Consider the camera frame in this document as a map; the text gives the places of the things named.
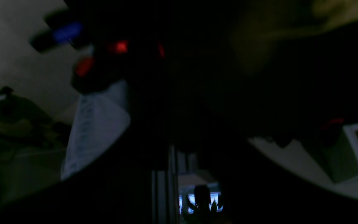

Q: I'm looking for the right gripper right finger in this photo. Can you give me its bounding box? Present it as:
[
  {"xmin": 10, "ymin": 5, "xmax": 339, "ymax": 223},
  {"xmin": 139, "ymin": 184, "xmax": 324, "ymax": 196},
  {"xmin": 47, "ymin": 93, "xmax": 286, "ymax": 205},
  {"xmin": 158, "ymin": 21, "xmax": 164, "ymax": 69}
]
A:
[{"xmin": 211, "ymin": 21, "xmax": 358, "ymax": 224}]

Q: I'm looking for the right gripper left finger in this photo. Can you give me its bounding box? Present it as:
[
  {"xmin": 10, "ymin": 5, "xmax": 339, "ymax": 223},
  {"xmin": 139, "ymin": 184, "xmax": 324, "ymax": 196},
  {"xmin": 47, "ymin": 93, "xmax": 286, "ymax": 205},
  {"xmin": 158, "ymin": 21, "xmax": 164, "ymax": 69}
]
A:
[{"xmin": 0, "ymin": 0, "xmax": 229, "ymax": 224}]

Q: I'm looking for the camouflage t-shirt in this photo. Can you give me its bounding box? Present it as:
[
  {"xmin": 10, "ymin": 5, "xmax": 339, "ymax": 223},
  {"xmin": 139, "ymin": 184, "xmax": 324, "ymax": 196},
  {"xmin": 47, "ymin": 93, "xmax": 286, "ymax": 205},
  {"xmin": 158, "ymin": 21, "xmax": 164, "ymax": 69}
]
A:
[{"xmin": 229, "ymin": 0, "xmax": 358, "ymax": 75}]

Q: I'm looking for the orange clamp far right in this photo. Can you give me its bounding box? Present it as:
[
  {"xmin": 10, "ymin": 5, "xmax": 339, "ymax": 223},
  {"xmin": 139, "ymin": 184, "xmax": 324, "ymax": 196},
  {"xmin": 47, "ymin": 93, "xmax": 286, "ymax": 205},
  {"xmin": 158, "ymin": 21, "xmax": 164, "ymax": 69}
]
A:
[{"xmin": 71, "ymin": 39, "xmax": 165, "ymax": 95}]

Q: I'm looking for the white paper sheet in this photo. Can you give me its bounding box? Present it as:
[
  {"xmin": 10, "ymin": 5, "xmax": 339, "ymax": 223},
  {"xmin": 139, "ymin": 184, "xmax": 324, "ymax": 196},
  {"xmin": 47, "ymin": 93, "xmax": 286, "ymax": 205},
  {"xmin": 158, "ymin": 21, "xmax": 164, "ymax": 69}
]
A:
[{"xmin": 61, "ymin": 80, "xmax": 131, "ymax": 180}]

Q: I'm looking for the blue clamp top right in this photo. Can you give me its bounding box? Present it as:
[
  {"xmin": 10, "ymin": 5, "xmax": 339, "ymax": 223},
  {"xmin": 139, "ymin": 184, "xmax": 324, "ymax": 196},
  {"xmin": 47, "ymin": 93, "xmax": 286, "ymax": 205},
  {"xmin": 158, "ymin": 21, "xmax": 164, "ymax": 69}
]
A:
[{"xmin": 29, "ymin": 9, "xmax": 85, "ymax": 53}]

